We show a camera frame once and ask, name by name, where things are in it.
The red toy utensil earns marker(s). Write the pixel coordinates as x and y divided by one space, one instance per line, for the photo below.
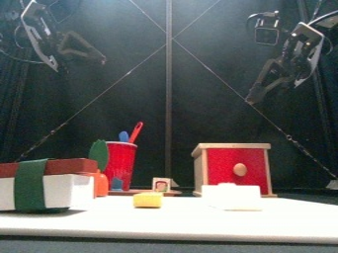
136 131

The yellow toy egg piece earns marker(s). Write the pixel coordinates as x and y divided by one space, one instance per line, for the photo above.
148 200

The white toy rice block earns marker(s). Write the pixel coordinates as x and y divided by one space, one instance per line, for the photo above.
231 196

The small picture block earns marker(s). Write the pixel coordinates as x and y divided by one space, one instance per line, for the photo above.
160 185

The blue toy utensil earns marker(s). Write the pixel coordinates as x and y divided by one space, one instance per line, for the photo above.
123 136

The red plastic cup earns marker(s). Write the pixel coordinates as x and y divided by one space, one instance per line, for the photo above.
120 164

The red sushi with green band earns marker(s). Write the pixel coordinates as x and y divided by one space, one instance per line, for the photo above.
56 191

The wooden box with red drawer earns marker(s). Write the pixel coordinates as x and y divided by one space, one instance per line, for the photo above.
238 169

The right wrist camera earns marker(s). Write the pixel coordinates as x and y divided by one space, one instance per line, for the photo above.
266 31

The silver frame bracket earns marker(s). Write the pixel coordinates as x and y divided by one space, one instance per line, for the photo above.
173 183
332 184

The white cutting board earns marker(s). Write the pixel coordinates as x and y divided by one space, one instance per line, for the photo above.
175 224

